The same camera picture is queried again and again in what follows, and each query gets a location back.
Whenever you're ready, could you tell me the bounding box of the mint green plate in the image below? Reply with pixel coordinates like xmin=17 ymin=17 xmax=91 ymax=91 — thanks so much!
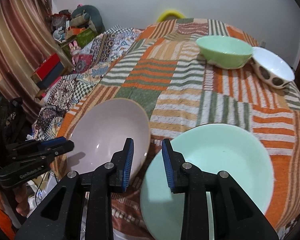
xmin=140 ymin=124 xmax=278 ymax=239

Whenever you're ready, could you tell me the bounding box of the green bowl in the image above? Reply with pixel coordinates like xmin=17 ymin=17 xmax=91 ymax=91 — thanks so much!
xmin=196 ymin=35 xmax=253 ymax=70

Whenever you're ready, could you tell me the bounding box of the dark blue box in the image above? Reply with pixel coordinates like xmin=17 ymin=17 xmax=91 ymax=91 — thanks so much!
xmin=37 ymin=62 xmax=64 ymax=89

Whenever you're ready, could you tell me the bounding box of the striped brown curtain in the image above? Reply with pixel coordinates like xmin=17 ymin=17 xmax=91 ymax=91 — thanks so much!
xmin=0 ymin=0 xmax=72 ymax=121

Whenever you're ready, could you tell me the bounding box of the green gift box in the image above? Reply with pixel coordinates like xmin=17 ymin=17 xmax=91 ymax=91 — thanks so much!
xmin=59 ymin=28 xmax=97 ymax=54

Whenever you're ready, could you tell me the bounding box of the grey plush toy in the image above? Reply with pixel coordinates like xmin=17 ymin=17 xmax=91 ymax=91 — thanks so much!
xmin=70 ymin=5 xmax=105 ymax=34

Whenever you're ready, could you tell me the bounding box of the pink bowl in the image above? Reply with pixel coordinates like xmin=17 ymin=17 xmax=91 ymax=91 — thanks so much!
xmin=64 ymin=98 xmax=151 ymax=184

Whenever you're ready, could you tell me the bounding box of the white patterned bowl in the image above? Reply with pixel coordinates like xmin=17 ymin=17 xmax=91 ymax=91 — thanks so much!
xmin=251 ymin=47 xmax=295 ymax=89

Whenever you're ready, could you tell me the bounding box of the pink bunny toy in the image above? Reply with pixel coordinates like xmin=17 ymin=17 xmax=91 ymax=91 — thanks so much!
xmin=68 ymin=40 xmax=81 ymax=66

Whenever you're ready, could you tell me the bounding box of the orange striped patchwork blanket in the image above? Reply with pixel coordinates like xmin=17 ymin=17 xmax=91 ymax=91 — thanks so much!
xmin=57 ymin=18 xmax=300 ymax=239

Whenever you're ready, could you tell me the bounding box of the patterned patchwork quilt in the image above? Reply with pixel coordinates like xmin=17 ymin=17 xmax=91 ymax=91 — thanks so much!
xmin=27 ymin=25 xmax=143 ymax=141

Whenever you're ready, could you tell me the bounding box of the yellow plush ring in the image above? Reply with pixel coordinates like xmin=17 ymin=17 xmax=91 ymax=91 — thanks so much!
xmin=155 ymin=9 xmax=185 ymax=23

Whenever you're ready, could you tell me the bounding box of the left hand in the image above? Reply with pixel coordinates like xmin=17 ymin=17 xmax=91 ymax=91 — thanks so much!
xmin=13 ymin=184 xmax=30 ymax=217

